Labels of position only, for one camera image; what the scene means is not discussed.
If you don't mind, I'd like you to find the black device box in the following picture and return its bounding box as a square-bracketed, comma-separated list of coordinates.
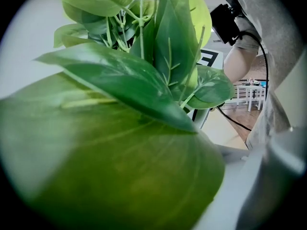
[210, 3, 242, 46]

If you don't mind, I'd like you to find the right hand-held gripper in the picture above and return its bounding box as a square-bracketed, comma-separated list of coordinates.
[189, 48, 225, 129]

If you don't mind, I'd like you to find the right hand-held gripper black cable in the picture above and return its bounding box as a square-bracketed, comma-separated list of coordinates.
[215, 31, 269, 132]

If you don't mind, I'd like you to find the white table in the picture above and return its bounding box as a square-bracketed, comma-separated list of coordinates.
[236, 85, 266, 112]

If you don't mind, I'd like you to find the person's right forearm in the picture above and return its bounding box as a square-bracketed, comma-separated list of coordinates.
[223, 46, 260, 83]

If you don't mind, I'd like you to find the green plant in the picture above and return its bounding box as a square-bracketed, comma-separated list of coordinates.
[0, 0, 236, 230]

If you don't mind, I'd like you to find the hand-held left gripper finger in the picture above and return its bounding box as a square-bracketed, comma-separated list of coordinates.
[193, 145, 250, 230]

